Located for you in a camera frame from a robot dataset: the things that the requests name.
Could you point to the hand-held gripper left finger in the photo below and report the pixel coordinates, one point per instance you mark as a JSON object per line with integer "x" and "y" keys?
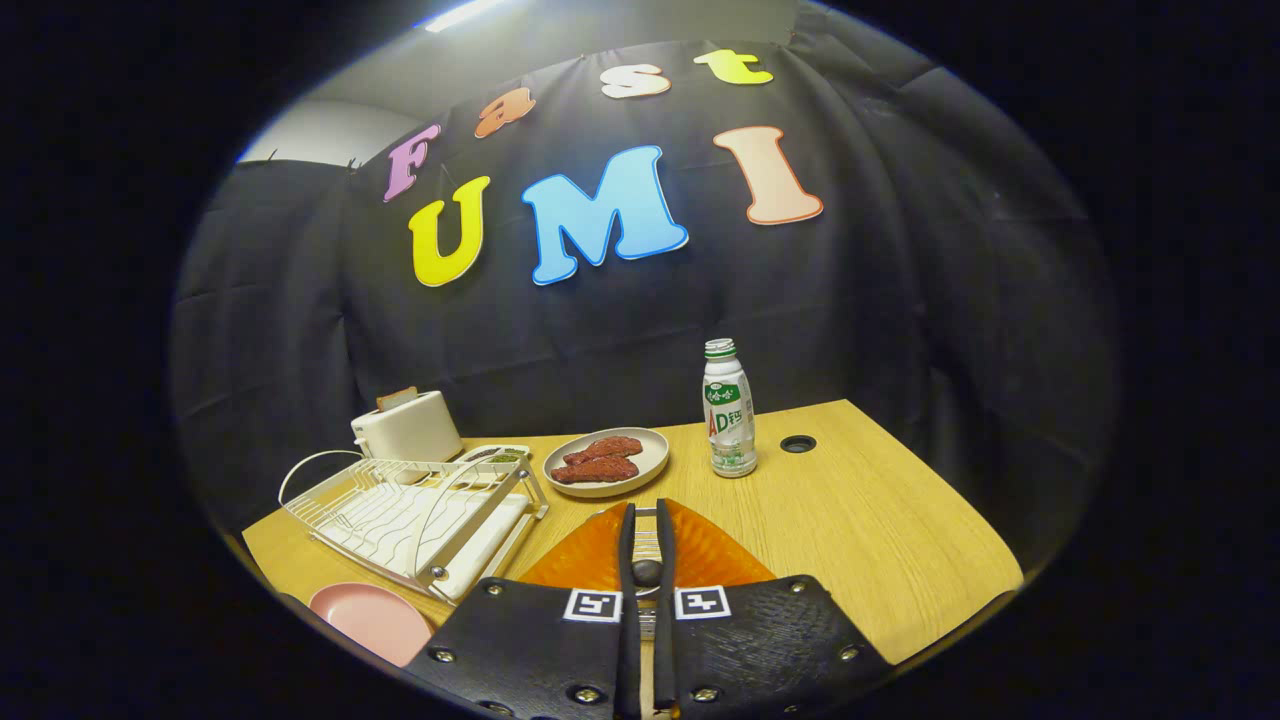
{"x": 628, "y": 540}

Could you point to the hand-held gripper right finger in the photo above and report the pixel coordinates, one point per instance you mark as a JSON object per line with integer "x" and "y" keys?
{"x": 664, "y": 540}

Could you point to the pink plate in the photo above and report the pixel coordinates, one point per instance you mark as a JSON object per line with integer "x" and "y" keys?
{"x": 370, "y": 620}

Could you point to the beige plate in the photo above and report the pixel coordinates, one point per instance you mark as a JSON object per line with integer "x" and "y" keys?
{"x": 655, "y": 455}

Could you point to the divided dish with beans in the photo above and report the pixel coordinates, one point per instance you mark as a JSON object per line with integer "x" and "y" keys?
{"x": 500, "y": 455}

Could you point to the red meat slice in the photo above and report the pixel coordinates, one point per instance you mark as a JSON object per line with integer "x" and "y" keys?
{"x": 605, "y": 448}
{"x": 595, "y": 470}

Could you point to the white drink bottle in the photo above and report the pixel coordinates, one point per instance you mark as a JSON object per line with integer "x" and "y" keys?
{"x": 730, "y": 420}

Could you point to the white drain tray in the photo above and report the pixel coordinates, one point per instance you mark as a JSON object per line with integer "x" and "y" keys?
{"x": 480, "y": 560}

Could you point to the black desk grommet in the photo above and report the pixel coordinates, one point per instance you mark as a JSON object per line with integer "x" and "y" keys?
{"x": 798, "y": 444}

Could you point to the white toaster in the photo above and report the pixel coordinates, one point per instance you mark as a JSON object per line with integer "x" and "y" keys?
{"x": 410, "y": 430}

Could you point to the toast slice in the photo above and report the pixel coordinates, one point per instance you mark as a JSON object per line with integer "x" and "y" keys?
{"x": 397, "y": 398}

